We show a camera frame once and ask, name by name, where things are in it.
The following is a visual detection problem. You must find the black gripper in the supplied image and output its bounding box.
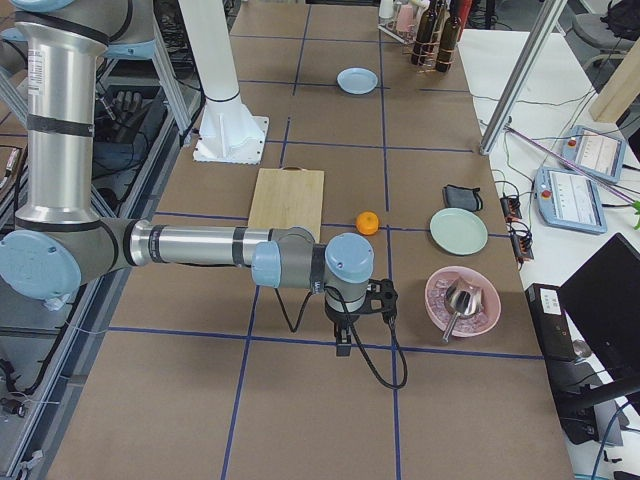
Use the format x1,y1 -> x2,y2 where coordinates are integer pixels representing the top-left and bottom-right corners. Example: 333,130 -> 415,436
324,302 -> 361,357

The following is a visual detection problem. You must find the orange fruit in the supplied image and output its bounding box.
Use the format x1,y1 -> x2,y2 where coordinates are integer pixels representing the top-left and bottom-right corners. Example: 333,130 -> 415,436
355,211 -> 380,236

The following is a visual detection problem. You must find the light blue plate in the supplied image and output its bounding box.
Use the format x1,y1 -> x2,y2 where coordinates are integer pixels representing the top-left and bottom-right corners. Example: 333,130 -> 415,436
336,67 -> 378,95

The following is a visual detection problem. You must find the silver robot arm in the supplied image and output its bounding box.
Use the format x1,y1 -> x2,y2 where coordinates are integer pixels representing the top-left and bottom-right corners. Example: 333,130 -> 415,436
1,1 -> 374,356

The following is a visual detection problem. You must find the green plate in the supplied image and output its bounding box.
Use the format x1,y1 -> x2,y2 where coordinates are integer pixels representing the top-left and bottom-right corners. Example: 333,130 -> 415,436
429,208 -> 488,256

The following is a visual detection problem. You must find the pink bowl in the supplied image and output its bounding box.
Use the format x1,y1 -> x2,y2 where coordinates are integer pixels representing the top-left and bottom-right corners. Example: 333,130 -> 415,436
424,266 -> 501,338

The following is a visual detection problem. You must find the metal scoop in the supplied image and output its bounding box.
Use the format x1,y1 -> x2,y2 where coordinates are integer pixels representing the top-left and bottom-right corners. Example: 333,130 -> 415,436
442,277 -> 483,343

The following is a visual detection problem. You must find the bamboo cutting board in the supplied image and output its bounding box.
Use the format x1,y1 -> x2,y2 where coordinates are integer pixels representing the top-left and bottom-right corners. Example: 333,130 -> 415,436
248,168 -> 325,242

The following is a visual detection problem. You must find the dark folded cloth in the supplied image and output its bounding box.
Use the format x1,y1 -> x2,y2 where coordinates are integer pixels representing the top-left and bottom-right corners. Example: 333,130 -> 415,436
442,184 -> 484,212

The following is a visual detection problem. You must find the black desktop computer box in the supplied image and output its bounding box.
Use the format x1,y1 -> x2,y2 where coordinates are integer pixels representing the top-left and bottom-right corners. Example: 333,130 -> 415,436
525,283 -> 577,362

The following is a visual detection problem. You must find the teach pendant tablet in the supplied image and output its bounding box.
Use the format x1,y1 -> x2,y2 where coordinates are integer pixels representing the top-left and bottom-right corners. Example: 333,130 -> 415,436
534,167 -> 607,235
562,125 -> 627,183

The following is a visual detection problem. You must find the black computer monitor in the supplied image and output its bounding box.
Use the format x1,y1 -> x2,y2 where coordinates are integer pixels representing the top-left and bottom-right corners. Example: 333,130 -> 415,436
559,233 -> 639,378

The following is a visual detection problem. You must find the dark wine bottle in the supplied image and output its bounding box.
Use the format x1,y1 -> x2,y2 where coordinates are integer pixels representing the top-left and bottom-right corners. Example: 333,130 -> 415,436
435,0 -> 461,73
410,0 -> 446,65

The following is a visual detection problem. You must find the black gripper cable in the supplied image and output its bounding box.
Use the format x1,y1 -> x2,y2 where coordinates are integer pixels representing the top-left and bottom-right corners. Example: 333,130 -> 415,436
273,287 -> 409,390

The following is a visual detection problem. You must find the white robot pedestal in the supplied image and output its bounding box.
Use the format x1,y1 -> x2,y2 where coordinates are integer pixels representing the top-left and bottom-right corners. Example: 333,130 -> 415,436
179,0 -> 269,165

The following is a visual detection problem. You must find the aluminium frame post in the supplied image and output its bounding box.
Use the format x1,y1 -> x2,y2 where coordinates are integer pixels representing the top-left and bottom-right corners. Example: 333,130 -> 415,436
479,0 -> 568,156

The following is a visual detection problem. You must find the copper wire bottle rack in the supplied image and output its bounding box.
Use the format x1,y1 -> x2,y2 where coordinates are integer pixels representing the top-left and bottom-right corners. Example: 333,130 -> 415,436
410,13 -> 460,73

